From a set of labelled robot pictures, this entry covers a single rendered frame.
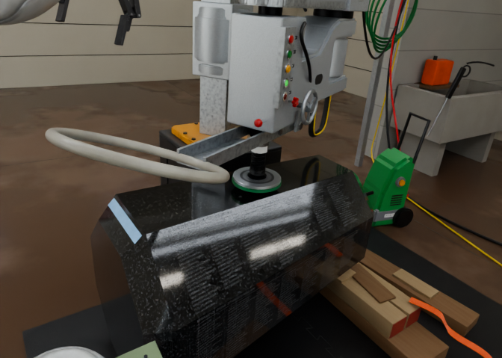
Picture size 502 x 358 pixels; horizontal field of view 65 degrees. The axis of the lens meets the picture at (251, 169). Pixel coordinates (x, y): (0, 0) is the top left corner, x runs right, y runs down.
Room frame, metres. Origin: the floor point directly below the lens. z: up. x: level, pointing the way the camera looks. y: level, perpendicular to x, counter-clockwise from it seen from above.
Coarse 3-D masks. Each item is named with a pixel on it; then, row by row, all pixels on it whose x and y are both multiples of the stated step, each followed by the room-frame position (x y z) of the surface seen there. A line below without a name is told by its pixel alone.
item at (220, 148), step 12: (228, 132) 1.44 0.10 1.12; (240, 132) 1.52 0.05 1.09; (264, 132) 1.47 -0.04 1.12; (276, 132) 1.56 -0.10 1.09; (192, 144) 1.25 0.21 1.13; (204, 144) 1.31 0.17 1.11; (216, 144) 1.37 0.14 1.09; (228, 144) 1.41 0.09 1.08; (240, 144) 1.31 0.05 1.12; (252, 144) 1.39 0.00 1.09; (192, 156) 1.25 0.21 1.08; (204, 156) 1.26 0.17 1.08; (216, 156) 1.19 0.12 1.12; (228, 156) 1.25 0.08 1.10
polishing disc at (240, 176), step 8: (240, 168) 1.63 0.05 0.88; (248, 168) 1.64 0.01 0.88; (240, 176) 1.54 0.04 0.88; (272, 176) 1.57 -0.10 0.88; (280, 176) 1.58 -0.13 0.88; (240, 184) 1.48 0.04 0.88; (248, 184) 1.48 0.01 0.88; (256, 184) 1.48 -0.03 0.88; (264, 184) 1.49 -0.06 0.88; (272, 184) 1.49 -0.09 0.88
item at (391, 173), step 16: (400, 144) 2.95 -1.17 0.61; (384, 160) 2.83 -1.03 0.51; (400, 160) 2.73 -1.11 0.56; (368, 176) 2.86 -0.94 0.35; (384, 176) 2.72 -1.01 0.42; (400, 176) 2.70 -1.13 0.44; (384, 192) 2.68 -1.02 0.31; (400, 192) 2.72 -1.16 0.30; (384, 208) 2.67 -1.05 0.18; (400, 208) 2.72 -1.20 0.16; (384, 224) 2.72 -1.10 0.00; (400, 224) 2.69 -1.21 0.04
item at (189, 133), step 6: (174, 126) 2.48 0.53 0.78; (180, 126) 2.49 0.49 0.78; (186, 126) 2.50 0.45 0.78; (192, 126) 2.50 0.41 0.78; (198, 126) 2.51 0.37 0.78; (174, 132) 2.42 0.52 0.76; (180, 132) 2.37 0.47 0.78; (186, 132) 2.35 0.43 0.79; (192, 132) 2.38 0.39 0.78; (198, 132) 2.39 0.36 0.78; (180, 138) 2.34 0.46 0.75; (186, 138) 2.27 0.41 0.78; (192, 138) 2.25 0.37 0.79; (198, 138) 2.28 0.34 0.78; (204, 138) 2.29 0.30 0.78; (246, 138) 2.34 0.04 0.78
